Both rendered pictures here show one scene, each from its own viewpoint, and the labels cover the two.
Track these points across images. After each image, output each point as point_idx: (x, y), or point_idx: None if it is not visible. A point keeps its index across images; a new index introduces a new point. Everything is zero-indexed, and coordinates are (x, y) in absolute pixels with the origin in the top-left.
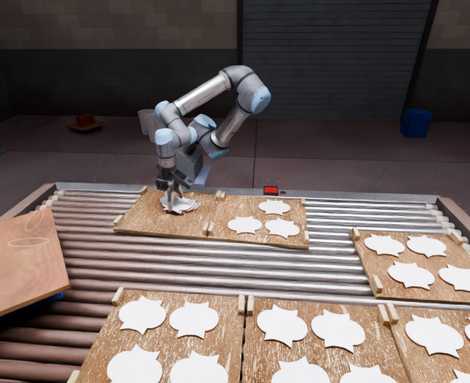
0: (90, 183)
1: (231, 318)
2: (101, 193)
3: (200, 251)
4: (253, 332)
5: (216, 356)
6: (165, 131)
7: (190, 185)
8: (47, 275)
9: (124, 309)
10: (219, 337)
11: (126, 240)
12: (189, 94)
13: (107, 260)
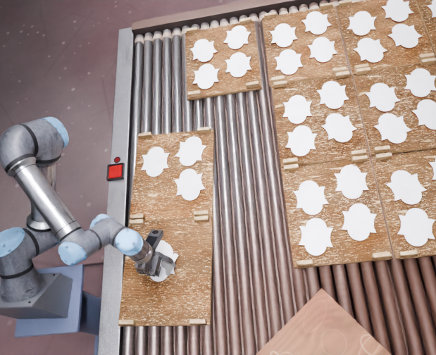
0: None
1: (301, 173)
2: None
3: (229, 220)
4: (310, 157)
5: (335, 174)
6: (129, 236)
7: (161, 230)
8: (317, 315)
9: (315, 251)
10: (320, 177)
11: (222, 303)
12: (56, 210)
13: (256, 306)
